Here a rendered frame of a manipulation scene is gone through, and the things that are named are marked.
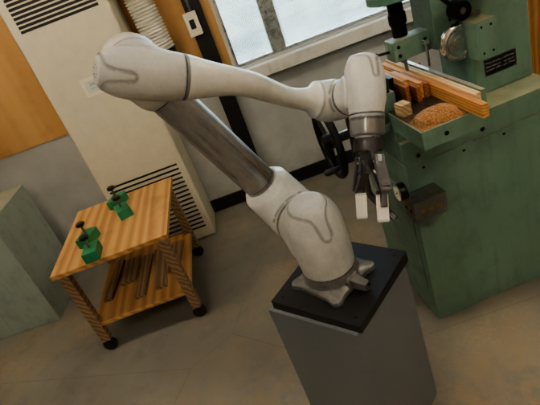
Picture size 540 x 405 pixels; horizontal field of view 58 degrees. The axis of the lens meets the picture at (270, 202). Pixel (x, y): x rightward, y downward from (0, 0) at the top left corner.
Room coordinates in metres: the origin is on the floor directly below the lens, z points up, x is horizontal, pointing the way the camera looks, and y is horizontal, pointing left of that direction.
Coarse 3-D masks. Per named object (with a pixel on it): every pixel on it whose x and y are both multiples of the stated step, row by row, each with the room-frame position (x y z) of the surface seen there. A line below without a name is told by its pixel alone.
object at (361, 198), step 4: (356, 196) 1.13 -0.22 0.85; (360, 196) 1.13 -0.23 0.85; (364, 196) 1.13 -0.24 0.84; (356, 200) 1.13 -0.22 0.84; (360, 200) 1.12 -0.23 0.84; (364, 200) 1.12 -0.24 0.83; (356, 204) 1.12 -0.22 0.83; (360, 204) 1.12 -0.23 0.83; (364, 204) 1.12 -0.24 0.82; (356, 208) 1.12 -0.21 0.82; (360, 208) 1.12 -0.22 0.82; (364, 208) 1.12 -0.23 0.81; (356, 212) 1.12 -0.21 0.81; (360, 212) 1.11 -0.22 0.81; (364, 212) 1.11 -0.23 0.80; (360, 216) 1.11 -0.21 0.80; (364, 216) 1.11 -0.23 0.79
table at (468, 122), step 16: (432, 96) 1.45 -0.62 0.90; (416, 112) 1.38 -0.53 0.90; (400, 128) 1.38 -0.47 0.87; (416, 128) 1.28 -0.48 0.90; (432, 128) 1.25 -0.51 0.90; (448, 128) 1.25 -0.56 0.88; (464, 128) 1.25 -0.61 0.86; (480, 128) 1.25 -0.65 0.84; (416, 144) 1.29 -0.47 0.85; (432, 144) 1.24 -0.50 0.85
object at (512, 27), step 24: (480, 0) 1.54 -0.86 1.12; (504, 0) 1.54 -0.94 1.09; (504, 24) 1.54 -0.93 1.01; (528, 24) 1.55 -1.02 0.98; (504, 48) 1.54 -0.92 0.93; (528, 48) 1.55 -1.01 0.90; (456, 72) 1.65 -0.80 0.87; (480, 72) 1.54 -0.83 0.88; (504, 72) 1.54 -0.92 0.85; (528, 72) 1.55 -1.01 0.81
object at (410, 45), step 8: (408, 32) 1.66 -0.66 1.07; (416, 32) 1.62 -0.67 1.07; (424, 32) 1.61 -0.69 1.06; (392, 40) 1.64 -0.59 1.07; (400, 40) 1.61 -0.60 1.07; (408, 40) 1.61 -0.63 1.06; (416, 40) 1.61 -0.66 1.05; (392, 48) 1.61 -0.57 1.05; (400, 48) 1.60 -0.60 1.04; (408, 48) 1.60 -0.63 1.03; (416, 48) 1.61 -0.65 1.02; (424, 48) 1.61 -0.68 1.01; (392, 56) 1.62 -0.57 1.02; (400, 56) 1.60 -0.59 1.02; (408, 56) 1.60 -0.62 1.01
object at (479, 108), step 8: (384, 64) 1.82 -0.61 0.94; (408, 72) 1.64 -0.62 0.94; (432, 88) 1.45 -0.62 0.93; (440, 88) 1.40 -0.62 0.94; (448, 88) 1.38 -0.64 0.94; (440, 96) 1.41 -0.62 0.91; (448, 96) 1.36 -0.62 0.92; (456, 96) 1.31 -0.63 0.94; (464, 96) 1.28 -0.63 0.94; (456, 104) 1.32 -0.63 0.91; (464, 104) 1.27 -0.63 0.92; (472, 104) 1.23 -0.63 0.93; (480, 104) 1.19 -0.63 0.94; (488, 104) 1.19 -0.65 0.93; (472, 112) 1.24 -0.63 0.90; (480, 112) 1.20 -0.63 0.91; (488, 112) 1.19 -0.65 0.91
